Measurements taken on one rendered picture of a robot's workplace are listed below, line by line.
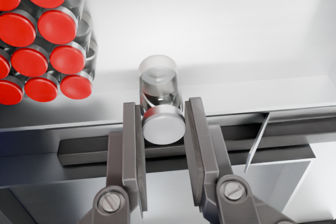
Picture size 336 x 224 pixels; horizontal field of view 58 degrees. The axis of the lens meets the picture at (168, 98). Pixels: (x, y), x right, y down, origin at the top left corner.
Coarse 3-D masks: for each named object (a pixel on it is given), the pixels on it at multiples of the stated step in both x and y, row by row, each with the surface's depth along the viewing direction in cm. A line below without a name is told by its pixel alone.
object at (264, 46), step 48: (96, 0) 20; (144, 0) 21; (192, 0) 21; (240, 0) 21; (288, 0) 22; (144, 48) 24; (192, 48) 24; (240, 48) 24; (288, 48) 25; (96, 96) 26; (192, 96) 26; (240, 96) 26; (288, 96) 26
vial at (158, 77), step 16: (144, 64) 16; (160, 64) 16; (144, 80) 15; (160, 80) 15; (176, 80) 15; (144, 96) 14; (160, 96) 14; (176, 96) 14; (144, 112) 15; (160, 112) 13; (176, 112) 14
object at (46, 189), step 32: (0, 160) 32; (32, 160) 31; (160, 160) 31; (256, 160) 31; (288, 160) 31; (32, 192) 37; (64, 192) 38; (96, 192) 38; (160, 192) 40; (256, 192) 43; (288, 192) 37
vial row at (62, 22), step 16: (32, 0) 15; (48, 0) 15; (64, 0) 17; (80, 0) 18; (48, 16) 16; (64, 16) 16; (80, 16) 18; (48, 32) 17; (64, 32) 17; (80, 32) 19; (64, 48) 18; (80, 48) 18; (96, 48) 23; (64, 64) 18; (80, 64) 18; (64, 80) 19; (80, 80) 19; (80, 96) 20
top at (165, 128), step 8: (168, 112) 13; (152, 120) 13; (160, 120) 13; (168, 120) 13; (176, 120) 13; (144, 128) 14; (152, 128) 14; (160, 128) 14; (168, 128) 14; (176, 128) 14; (184, 128) 14; (144, 136) 14; (152, 136) 14; (160, 136) 14; (168, 136) 14; (176, 136) 14
